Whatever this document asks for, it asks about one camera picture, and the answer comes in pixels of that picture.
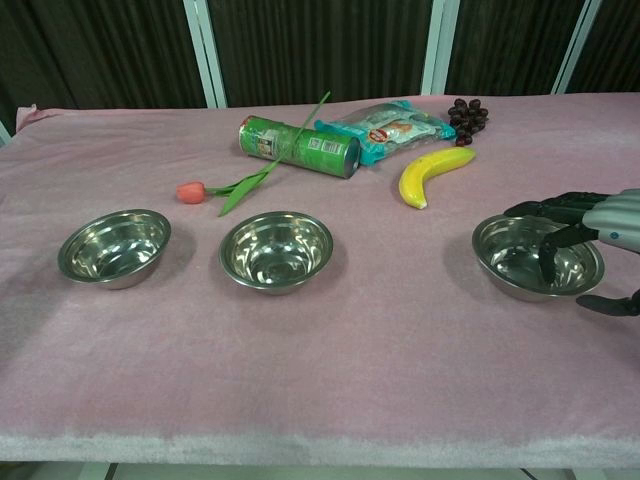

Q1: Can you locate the teal snack bag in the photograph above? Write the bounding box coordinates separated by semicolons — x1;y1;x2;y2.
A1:
313;99;457;169

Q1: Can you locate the metal bowl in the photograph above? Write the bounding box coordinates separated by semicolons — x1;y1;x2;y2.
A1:
471;213;606;303
57;208;172;290
218;211;335;296

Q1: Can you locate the dark red grape bunch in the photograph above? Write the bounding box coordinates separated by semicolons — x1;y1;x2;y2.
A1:
447;98;490;148

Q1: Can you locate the green chips can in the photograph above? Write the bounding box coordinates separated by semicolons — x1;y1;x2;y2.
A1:
236;115;362;179

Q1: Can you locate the right robot hand black silver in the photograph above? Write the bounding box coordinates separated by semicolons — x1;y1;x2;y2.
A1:
503;188;640;319

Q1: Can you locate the yellow banana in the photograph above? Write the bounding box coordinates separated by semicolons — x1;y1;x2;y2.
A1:
397;146;477;210

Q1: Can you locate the dark pleated curtain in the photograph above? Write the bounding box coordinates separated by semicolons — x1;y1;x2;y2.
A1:
0;0;640;134

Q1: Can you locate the pink table cloth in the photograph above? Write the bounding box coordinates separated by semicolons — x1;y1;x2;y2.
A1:
0;92;640;462

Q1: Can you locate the pink tulip with green stem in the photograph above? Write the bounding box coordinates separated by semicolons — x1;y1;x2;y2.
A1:
175;90;332;218

